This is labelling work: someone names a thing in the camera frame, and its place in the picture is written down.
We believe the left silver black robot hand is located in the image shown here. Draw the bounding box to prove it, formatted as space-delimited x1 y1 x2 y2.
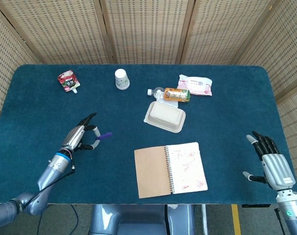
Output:
60 112 101 154

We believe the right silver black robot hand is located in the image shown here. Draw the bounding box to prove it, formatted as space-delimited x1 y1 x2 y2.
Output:
243 131 297 191

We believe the purple plastic stick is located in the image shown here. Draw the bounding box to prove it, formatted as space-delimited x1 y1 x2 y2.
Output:
95 132 113 141

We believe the red spouted snack pouch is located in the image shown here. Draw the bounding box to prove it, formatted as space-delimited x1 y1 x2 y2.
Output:
57 70 81 94

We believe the blue table cloth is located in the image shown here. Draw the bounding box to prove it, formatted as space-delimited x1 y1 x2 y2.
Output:
0 64 297 205

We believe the white paper cup stack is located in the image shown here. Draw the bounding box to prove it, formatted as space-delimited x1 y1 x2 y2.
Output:
114 69 130 90

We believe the open spiral notebook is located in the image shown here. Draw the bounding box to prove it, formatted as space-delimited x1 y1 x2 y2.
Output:
134 141 208 199

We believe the white table leg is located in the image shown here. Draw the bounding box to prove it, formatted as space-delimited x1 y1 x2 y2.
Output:
201 204 208 235

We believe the beige pulp lunch box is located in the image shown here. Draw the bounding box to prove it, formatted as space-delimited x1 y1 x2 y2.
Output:
143 101 186 134

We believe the woven folding screen panel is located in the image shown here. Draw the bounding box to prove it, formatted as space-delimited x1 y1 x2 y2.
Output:
0 0 114 65
179 0 279 66
233 0 297 188
0 0 43 118
99 0 196 65

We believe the blue-grey robot torso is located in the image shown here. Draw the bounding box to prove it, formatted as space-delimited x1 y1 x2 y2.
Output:
89 204 196 235

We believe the plastic bottle with orange label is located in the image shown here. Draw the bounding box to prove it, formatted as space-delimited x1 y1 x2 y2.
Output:
147 87 191 108

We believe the pink wet wipes pack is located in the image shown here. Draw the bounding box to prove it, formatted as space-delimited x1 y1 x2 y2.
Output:
177 74 213 96

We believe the black arm cable with connector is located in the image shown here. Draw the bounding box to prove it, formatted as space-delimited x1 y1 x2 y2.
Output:
28 151 77 216

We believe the black floor cable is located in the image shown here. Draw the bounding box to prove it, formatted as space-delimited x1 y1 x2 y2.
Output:
37 204 80 235

